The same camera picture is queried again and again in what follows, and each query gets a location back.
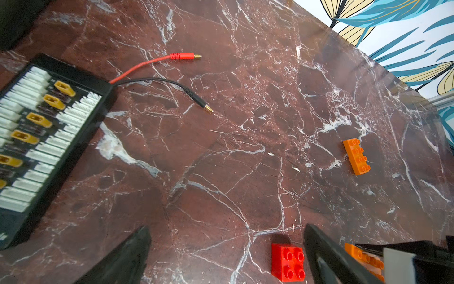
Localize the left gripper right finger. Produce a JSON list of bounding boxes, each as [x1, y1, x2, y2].
[[303, 224, 381, 284]]

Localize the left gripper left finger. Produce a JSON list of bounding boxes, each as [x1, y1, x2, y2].
[[76, 226, 151, 284]]

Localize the orange lego brick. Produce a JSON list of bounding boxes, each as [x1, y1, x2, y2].
[[343, 138, 371, 175], [345, 243, 385, 283]]

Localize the red square lego brick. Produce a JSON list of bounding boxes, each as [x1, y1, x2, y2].
[[271, 243, 306, 282]]

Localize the black banana plug cable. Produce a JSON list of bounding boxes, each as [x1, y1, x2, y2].
[[112, 77, 215, 114]]

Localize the red banana plug cable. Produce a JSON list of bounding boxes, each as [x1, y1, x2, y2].
[[108, 52, 203, 85]]

